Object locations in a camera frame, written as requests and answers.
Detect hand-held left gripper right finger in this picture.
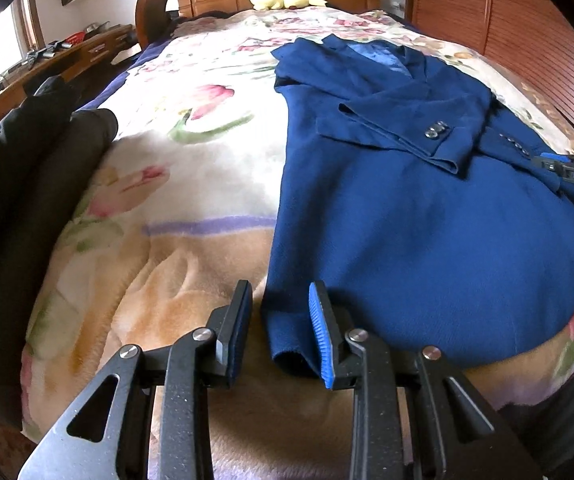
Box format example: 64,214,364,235
308,280,543,480

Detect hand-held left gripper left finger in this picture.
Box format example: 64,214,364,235
17,279,254,480

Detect blue blazer jacket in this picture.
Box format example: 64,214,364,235
259,35,574,379

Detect black clothes pile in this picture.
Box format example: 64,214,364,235
0,75,119,413

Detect wooden louvered wardrobe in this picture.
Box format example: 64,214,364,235
406,0,574,136

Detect floral blanket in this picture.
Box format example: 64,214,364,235
22,7,574,480

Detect navy bed sheet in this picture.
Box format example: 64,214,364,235
74,39,179,112

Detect wooden desk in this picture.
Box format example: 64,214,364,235
0,24,136,161

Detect wooden chair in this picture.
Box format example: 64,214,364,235
134,0,169,52

